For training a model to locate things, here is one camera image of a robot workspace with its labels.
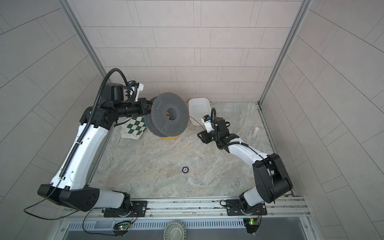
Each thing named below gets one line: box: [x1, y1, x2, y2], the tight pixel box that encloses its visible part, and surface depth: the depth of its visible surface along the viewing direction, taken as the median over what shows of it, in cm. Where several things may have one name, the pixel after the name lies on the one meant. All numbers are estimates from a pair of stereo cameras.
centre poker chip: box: [182, 166, 189, 174], surface depth 86 cm
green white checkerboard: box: [120, 116, 147, 140], surface depth 101 cm
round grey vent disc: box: [163, 220, 187, 240], surface depth 66 cm
